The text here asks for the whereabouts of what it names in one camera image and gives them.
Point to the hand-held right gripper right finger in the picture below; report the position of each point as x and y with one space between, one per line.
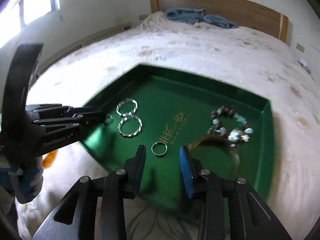
186 170

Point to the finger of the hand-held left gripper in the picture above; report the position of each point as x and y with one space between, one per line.
62 110
92 121

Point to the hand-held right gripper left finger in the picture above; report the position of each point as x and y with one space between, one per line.
140 165

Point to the twisted silver bangle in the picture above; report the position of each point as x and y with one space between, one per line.
126 100
125 133

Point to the dark brown bangle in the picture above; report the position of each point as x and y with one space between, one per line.
232 150

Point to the green tray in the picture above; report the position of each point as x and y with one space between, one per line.
162 100

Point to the person's left hand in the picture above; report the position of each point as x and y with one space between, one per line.
33 177

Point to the amber bangle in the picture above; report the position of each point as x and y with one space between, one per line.
48 160

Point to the window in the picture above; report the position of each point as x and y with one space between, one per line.
32 10

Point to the blue blanket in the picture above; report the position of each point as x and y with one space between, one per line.
185 16

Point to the tissue box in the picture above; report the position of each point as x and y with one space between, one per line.
303 63

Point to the wooden headboard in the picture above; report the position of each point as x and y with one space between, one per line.
237 7

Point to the low wall cabinet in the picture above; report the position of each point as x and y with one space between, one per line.
95 36

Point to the wall socket plate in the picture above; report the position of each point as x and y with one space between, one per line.
300 47
143 16

